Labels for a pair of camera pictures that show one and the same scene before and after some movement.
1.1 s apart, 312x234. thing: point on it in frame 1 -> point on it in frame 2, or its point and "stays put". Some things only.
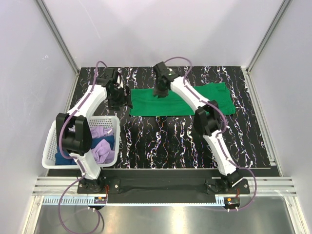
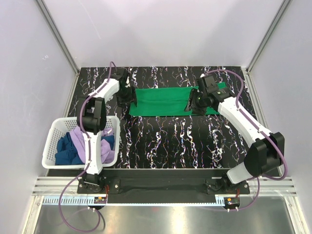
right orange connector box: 231,201 stays put
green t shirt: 144,102 stays put
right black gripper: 158,93 -> 191,105
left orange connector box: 100,200 stays put
